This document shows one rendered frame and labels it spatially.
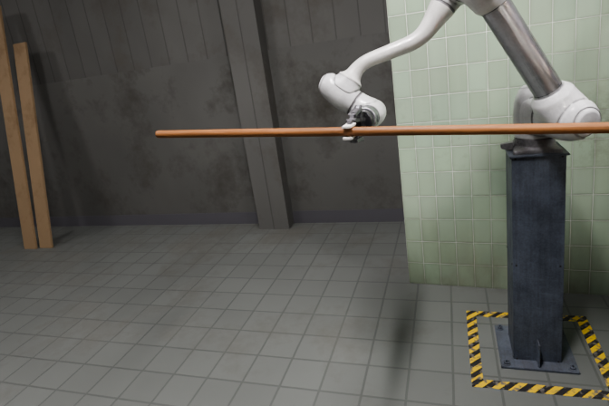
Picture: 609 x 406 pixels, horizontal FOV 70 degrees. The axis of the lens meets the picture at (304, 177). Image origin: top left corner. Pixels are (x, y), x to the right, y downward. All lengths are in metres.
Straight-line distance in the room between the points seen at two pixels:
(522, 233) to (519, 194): 0.18
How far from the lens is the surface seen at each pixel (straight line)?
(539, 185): 2.04
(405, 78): 2.60
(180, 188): 4.62
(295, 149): 3.95
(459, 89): 2.58
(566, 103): 1.80
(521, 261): 2.17
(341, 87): 1.72
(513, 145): 2.06
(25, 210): 5.27
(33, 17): 5.38
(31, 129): 5.14
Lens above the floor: 1.51
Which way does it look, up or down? 15 degrees down
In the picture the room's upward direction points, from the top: 8 degrees counter-clockwise
